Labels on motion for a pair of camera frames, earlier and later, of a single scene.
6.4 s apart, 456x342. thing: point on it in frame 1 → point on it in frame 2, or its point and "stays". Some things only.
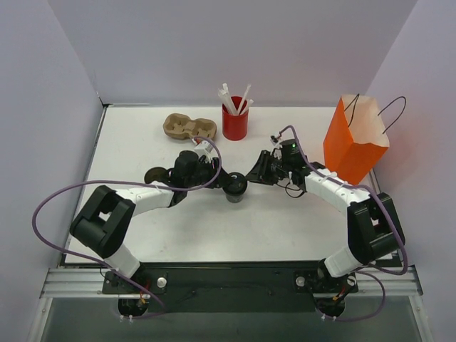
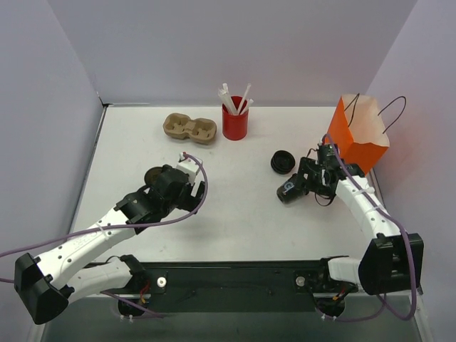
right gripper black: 266,167 → 306,177
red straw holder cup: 235,127 stays
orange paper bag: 356,137 stays
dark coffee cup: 234,199 → 291,190
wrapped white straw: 230,106 stays
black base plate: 229,287 stays
